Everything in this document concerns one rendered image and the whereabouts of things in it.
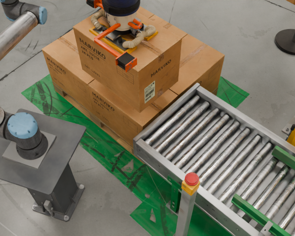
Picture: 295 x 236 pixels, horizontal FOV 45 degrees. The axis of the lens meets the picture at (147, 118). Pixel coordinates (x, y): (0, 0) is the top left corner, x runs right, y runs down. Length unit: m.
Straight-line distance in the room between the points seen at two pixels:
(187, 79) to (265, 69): 1.20
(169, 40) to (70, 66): 1.02
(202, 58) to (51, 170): 1.55
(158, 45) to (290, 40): 2.20
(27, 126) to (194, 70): 1.45
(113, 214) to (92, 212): 0.16
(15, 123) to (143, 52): 0.86
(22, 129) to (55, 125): 0.37
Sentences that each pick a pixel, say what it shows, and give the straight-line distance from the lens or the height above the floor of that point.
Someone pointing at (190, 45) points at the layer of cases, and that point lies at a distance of 3.13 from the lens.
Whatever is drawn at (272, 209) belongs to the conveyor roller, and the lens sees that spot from 2.36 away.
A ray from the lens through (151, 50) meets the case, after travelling 2.23.
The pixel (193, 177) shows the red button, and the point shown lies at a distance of 1.79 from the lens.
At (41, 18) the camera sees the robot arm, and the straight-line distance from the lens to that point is 1.99.
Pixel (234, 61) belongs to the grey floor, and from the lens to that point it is 3.84.
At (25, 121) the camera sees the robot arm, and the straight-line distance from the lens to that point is 2.09.
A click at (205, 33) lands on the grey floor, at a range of 4.11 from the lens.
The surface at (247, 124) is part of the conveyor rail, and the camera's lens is 2.60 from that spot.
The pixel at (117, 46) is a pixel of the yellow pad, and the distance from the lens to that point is 2.23.
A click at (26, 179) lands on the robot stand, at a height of 0.75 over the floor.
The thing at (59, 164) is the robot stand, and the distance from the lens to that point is 2.22.
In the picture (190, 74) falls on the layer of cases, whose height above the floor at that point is 0.54.
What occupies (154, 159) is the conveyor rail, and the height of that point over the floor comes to 0.56.
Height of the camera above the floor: 2.63
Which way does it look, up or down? 53 degrees down
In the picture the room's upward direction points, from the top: 1 degrees counter-clockwise
